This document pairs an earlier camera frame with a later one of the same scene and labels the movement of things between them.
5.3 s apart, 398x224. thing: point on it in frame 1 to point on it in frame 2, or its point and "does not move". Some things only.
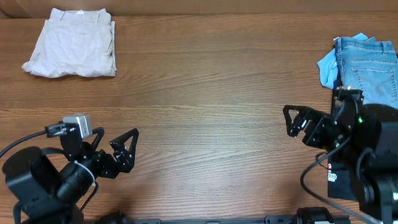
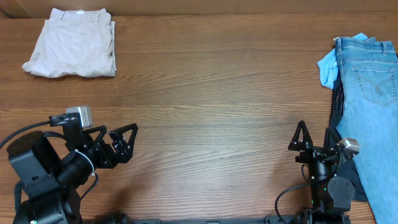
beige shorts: (74, 43) does not move
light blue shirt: (328, 66) does not move
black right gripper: (320, 120) to (312, 152)
